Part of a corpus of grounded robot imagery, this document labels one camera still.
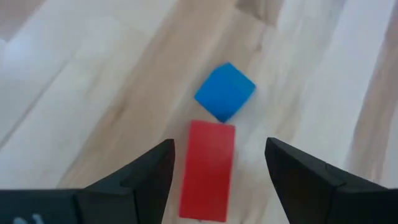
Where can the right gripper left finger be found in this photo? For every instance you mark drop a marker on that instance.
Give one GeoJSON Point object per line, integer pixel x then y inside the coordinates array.
{"type": "Point", "coordinates": [140, 186]}

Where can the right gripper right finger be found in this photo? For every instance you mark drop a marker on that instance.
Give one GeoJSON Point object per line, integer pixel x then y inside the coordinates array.
{"type": "Point", "coordinates": [311, 186]}

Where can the red rectangular block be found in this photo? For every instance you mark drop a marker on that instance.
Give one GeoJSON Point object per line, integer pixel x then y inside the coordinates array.
{"type": "Point", "coordinates": [206, 171]}

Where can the blue cube block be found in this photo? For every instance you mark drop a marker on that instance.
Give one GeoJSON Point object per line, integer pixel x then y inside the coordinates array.
{"type": "Point", "coordinates": [225, 91]}

